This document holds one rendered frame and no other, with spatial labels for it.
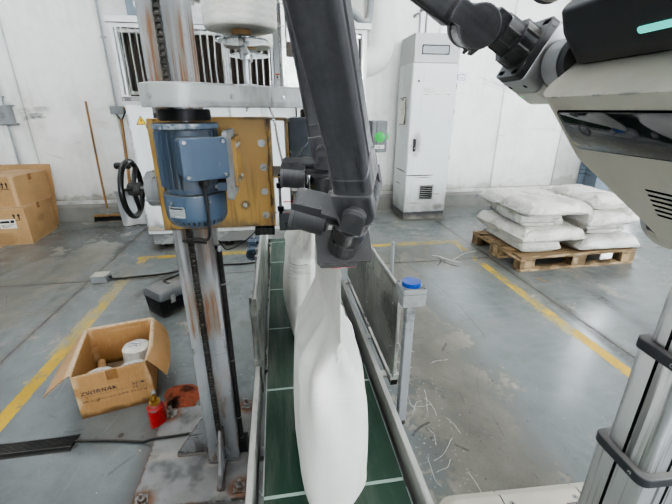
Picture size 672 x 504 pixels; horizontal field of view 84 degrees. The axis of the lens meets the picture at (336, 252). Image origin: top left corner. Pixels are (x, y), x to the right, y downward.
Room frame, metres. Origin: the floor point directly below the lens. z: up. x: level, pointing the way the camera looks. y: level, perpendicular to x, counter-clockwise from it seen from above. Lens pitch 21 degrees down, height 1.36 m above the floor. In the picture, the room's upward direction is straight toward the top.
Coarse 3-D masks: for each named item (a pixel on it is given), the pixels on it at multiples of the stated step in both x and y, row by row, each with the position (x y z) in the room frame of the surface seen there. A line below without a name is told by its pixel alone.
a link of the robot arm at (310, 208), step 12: (300, 192) 0.58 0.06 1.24; (312, 192) 0.58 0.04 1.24; (300, 204) 0.56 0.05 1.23; (312, 204) 0.56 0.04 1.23; (324, 204) 0.56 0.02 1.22; (300, 216) 0.57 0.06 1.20; (312, 216) 0.57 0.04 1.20; (324, 216) 0.55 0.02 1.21; (336, 216) 0.55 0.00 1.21; (348, 216) 0.50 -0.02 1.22; (360, 216) 0.50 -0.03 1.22; (300, 228) 0.58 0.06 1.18; (312, 228) 0.57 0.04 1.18; (348, 228) 0.52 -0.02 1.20; (360, 228) 0.51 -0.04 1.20
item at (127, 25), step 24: (120, 24) 3.61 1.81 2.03; (360, 24) 3.89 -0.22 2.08; (120, 48) 3.62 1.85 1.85; (216, 48) 3.81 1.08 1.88; (360, 48) 3.96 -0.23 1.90; (120, 72) 3.60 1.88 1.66; (144, 72) 3.72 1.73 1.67; (216, 72) 3.71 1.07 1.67; (240, 72) 3.83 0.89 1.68; (264, 72) 3.87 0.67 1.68; (144, 120) 3.62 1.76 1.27; (144, 144) 3.62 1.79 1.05; (144, 168) 3.61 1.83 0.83; (288, 192) 3.81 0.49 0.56; (168, 240) 3.66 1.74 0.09
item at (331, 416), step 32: (320, 288) 0.97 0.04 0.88; (320, 320) 0.83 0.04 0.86; (320, 352) 0.72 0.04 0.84; (352, 352) 0.73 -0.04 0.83; (320, 384) 0.65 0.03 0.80; (352, 384) 0.66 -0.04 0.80; (320, 416) 0.63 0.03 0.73; (352, 416) 0.65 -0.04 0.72; (320, 448) 0.63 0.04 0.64; (352, 448) 0.64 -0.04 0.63; (320, 480) 0.64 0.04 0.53; (352, 480) 0.64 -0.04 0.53
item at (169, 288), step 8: (168, 280) 2.46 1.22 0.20; (176, 280) 2.46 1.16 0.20; (152, 288) 2.33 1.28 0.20; (160, 288) 2.33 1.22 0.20; (168, 288) 2.33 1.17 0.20; (176, 288) 2.36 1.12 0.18; (152, 296) 2.29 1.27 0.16; (160, 296) 2.26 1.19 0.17; (168, 296) 2.29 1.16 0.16; (176, 296) 2.34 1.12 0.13; (152, 304) 2.32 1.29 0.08; (160, 304) 2.25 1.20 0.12; (168, 304) 2.28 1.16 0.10; (176, 304) 2.34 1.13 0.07; (160, 312) 2.27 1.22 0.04; (168, 312) 2.28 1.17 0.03; (176, 312) 2.33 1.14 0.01
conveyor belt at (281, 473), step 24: (288, 336) 1.47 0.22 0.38; (288, 360) 1.29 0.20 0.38; (288, 384) 1.15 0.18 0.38; (288, 408) 1.03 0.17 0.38; (288, 432) 0.92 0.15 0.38; (384, 432) 0.92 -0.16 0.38; (288, 456) 0.83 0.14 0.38; (384, 456) 0.83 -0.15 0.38; (264, 480) 0.75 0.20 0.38; (288, 480) 0.75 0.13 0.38; (384, 480) 0.75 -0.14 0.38
